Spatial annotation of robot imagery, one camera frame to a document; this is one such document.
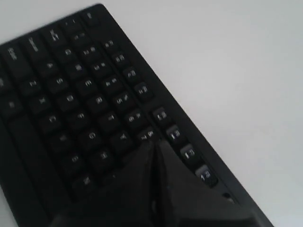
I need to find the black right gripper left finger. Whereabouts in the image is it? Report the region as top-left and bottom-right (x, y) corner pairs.
(51, 141), (154, 227)

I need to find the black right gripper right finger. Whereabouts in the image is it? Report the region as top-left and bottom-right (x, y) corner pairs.
(156, 140), (259, 227)

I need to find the black acer keyboard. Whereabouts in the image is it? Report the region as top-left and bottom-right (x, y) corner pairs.
(0, 4), (271, 227)

